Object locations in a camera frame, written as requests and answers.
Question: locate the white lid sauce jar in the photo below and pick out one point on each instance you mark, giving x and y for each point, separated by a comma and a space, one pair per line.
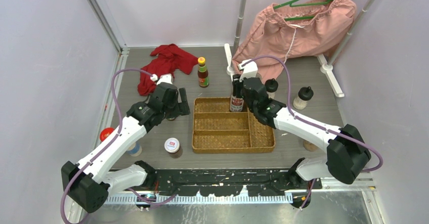
173, 147

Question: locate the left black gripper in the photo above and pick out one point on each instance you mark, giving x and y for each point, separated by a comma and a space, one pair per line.
182, 106

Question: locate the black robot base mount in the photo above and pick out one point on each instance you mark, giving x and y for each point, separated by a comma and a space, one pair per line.
222, 186

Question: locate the woven bamboo divided tray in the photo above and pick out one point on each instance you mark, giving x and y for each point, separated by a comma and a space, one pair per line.
216, 130

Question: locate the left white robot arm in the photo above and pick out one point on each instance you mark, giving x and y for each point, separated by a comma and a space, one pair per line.
89, 182

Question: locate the red cap bottle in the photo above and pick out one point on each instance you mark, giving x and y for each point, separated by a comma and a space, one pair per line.
105, 133

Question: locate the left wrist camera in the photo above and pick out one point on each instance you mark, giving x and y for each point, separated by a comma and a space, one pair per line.
165, 78

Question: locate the tall soy sauce bottle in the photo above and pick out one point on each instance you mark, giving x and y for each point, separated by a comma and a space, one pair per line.
236, 104

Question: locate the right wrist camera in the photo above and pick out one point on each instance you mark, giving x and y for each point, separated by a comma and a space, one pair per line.
248, 68

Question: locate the blue label seasoning jar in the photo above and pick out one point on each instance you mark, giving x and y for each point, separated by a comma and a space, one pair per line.
134, 150

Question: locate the black cap pepper grinder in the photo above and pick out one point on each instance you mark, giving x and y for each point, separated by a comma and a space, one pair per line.
310, 146

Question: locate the black cap sesame shaker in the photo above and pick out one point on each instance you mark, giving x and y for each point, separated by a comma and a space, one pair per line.
271, 87

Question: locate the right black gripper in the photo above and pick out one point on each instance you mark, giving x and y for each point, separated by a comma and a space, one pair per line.
237, 85

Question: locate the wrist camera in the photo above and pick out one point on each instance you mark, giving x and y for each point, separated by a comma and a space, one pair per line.
165, 78
248, 68

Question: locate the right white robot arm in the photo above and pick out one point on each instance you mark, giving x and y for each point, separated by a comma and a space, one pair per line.
345, 154

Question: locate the red cloth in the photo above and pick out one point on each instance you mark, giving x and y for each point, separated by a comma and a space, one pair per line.
168, 58

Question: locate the pink shorts garment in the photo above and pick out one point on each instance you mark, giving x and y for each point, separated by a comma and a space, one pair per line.
291, 32

